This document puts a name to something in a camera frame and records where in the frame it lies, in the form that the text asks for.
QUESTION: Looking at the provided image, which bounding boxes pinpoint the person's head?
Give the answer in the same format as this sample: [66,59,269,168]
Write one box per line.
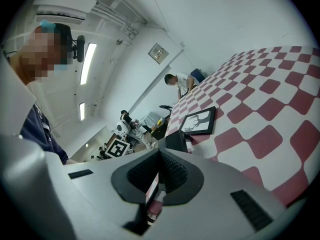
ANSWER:
[9,23,74,86]

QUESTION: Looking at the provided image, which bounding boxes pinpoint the long ceiling light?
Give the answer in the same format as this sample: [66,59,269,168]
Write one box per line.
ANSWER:
[79,42,98,86]

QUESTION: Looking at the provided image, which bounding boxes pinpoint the pink checkered tablecloth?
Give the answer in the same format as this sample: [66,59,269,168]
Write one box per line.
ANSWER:
[146,45,320,222]

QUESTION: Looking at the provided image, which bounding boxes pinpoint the black head-worn camera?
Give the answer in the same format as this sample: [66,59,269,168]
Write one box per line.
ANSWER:
[71,35,87,64]

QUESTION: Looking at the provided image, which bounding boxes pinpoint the person's navy shirt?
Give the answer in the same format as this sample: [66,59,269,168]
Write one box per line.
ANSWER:
[19,103,70,165]

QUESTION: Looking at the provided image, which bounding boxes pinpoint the white round device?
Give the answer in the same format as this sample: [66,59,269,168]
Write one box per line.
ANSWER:
[116,120,131,136]

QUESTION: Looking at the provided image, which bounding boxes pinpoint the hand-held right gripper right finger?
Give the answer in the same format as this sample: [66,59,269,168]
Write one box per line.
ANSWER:
[149,148,287,240]

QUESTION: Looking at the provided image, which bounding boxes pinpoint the black framed antler picture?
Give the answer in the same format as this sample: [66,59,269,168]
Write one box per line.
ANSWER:
[177,106,217,136]

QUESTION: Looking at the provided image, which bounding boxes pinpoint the blue head strap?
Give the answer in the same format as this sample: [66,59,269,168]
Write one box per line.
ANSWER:
[39,19,69,72]

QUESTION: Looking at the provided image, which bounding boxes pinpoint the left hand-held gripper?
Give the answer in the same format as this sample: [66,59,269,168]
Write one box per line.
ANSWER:
[104,138,130,159]

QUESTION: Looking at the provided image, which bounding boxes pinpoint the white air conditioner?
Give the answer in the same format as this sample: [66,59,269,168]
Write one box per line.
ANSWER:
[36,3,89,25]

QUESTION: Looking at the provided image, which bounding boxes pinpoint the grey wall electrical panel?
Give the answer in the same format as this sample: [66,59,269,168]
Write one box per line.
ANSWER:
[147,42,169,65]

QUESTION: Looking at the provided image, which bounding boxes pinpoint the pale blue fabric cushion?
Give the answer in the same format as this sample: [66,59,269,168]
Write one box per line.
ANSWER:
[143,111,161,128]

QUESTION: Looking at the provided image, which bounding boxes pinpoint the white ceiling pipes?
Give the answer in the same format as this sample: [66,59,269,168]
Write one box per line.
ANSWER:
[92,0,149,39]

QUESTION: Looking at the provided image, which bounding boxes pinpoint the black box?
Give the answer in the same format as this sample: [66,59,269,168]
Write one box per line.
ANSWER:
[164,129,194,154]

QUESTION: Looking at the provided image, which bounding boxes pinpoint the black low cabinet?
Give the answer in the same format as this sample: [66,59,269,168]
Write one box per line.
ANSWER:
[149,118,171,141]

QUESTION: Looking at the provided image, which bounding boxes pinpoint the blue chair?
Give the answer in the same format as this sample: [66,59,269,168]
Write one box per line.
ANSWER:
[189,68,207,84]

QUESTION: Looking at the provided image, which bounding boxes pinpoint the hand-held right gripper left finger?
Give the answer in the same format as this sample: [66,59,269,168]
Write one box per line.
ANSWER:
[62,148,161,240]

